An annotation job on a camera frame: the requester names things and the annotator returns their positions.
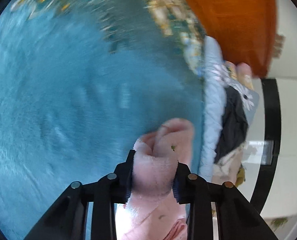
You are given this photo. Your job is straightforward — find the white black sliding wardrobe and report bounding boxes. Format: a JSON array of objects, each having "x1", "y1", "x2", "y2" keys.
[{"x1": 236, "y1": 76, "x2": 297, "y2": 230}]

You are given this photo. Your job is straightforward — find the green hanging plant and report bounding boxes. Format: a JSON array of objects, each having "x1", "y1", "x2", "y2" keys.
[{"x1": 270, "y1": 217, "x2": 289, "y2": 231}]

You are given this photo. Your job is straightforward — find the light blue daisy quilt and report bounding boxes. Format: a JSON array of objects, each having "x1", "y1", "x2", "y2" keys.
[{"x1": 199, "y1": 36, "x2": 259, "y2": 182}]

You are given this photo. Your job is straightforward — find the dark grey garment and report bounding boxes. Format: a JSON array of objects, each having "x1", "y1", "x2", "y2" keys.
[{"x1": 214, "y1": 86, "x2": 248, "y2": 164}]

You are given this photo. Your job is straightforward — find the beige fleece garment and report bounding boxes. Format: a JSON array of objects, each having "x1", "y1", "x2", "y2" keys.
[{"x1": 212, "y1": 142, "x2": 248, "y2": 185}]

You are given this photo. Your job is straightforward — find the brown wall switch panel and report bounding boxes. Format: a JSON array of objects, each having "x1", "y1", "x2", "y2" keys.
[{"x1": 272, "y1": 34, "x2": 285, "y2": 59}]

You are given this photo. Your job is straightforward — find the olive yellow garment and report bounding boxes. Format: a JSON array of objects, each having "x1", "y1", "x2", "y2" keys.
[{"x1": 235, "y1": 165, "x2": 246, "y2": 187}]

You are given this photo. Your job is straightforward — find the orange wooden headboard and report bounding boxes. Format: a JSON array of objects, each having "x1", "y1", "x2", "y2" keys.
[{"x1": 186, "y1": 0, "x2": 277, "y2": 77}]

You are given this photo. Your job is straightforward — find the pink floral pillow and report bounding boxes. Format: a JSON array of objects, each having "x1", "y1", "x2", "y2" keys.
[
  {"x1": 224, "y1": 61, "x2": 238, "y2": 80},
  {"x1": 236, "y1": 62, "x2": 254, "y2": 90}
]

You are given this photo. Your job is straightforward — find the pink fleece pajama garment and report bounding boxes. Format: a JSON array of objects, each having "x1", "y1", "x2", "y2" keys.
[{"x1": 115, "y1": 118, "x2": 194, "y2": 239}]

